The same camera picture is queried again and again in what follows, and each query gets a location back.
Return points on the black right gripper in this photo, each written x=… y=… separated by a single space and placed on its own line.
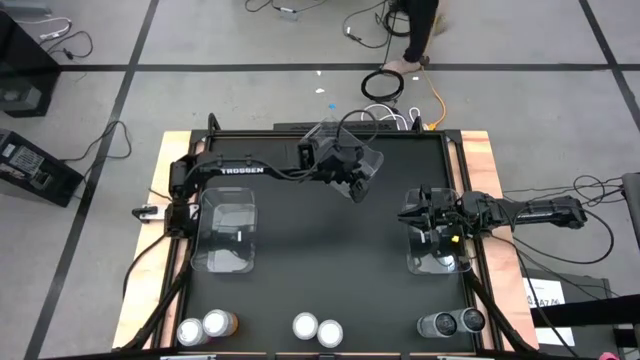
x=445 y=212

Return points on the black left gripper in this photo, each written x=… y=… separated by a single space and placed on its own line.
x=337 y=157

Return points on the clear plastic bin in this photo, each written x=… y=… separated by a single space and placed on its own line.
x=225 y=250
x=372 y=160
x=435 y=257

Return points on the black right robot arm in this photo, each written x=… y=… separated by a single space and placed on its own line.
x=540 y=215

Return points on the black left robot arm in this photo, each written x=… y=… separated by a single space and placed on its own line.
x=240 y=171

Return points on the black corner brace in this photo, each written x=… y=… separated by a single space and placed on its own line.
x=214 y=122
x=417 y=124

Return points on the person's foot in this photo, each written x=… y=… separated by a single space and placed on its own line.
x=402 y=66

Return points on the person's leg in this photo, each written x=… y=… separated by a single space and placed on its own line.
x=419 y=30

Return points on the black box with white labels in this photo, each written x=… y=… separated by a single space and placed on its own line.
x=580 y=290

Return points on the gray power adapter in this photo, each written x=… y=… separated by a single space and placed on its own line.
x=289 y=13

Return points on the black bar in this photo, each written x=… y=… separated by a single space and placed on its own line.
x=590 y=310

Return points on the pink object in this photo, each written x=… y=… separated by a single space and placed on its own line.
x=607 y=356

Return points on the black computer case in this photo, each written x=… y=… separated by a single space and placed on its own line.
x=35 y=167

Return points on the black cabinet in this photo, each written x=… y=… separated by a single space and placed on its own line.
x=25 y=65

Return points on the black table frame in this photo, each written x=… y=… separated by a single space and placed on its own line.
x=250 y=134

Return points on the diagonal frame strut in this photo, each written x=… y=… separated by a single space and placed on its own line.
x=492 y=310
x=165 y=305

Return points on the gray post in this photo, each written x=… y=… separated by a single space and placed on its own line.
x=632 y=200

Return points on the silver clamp bracket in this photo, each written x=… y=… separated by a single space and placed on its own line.
x=150 y=212

